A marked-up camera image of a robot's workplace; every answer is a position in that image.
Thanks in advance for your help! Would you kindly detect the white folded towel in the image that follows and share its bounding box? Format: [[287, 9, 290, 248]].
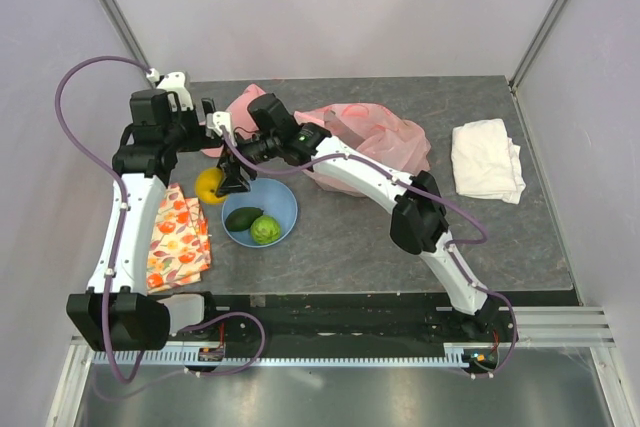
[[451, 118, 526, 205]]

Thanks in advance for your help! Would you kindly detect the aluminium frame post right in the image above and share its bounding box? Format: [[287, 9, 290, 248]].
[[508, 0, 571, 95]]

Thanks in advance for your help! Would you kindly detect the pink baseball cap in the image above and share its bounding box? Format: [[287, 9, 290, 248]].
[[226, 84, 265, 139]]

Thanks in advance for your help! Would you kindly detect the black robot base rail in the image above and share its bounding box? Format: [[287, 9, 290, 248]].
[[159, 288, 521, 348]]

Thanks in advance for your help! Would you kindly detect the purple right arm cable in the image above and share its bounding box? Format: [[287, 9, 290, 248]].
[[219, 126, 516, 379]]

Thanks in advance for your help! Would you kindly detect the aluminium frame post left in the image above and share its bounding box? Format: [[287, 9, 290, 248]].
[[98, 0, 156, 89]]

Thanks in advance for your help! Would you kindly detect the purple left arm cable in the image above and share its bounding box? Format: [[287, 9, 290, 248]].
[[53, 55, 265, 401]]

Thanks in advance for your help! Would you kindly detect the aluminium frame post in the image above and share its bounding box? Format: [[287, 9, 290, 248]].
[[508, 0, 571, 95], [98, 0, 156, 89]]

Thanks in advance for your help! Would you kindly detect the blue plastic bowl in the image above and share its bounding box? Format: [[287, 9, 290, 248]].
[[221, 178, 299, 249]]

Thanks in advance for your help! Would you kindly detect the fake dark green avocado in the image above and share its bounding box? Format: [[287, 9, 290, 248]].
[[224, 207, 264, 232]]

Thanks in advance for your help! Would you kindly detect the fake green custard apple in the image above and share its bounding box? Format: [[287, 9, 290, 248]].
[[250, 215, 281, 245]]

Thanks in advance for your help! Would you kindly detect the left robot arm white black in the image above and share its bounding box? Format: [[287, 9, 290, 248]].
[[66, 87, 220, 352]]

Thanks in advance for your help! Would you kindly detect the fake yellow orange fruit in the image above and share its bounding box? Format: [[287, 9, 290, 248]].
[[194, 167, 227, 205]]

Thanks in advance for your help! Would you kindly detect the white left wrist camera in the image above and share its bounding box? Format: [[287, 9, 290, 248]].
[[145, 68, 194, 112]]

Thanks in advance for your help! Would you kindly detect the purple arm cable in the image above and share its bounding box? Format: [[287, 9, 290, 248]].
[[219, 126, 516, 379], [53, 55, 265, 401]]

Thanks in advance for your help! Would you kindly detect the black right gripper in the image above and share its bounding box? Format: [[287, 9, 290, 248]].
[[218, 130, 280, 195]]

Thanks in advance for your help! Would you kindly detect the pink plastic bag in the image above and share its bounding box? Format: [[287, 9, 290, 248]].
[[294, 103, 431, 174]]

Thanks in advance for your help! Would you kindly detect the floral orange folded cloth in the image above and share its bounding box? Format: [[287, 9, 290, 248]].
[[146, 184, 212, 294]]

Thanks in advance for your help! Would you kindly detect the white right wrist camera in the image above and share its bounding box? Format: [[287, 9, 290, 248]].
[[205, 111, 233, 138]]

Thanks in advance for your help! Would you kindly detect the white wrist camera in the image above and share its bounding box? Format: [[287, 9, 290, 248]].
[[205, 111, 233, 138], [145, 68, 194, 112]]

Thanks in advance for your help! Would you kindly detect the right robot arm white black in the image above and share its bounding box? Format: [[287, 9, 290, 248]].
[[206, 94, 498, 341]]

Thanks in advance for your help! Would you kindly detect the white slotted cable duct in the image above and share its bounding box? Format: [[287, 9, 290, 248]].
[[89, 341, 497, 367]]

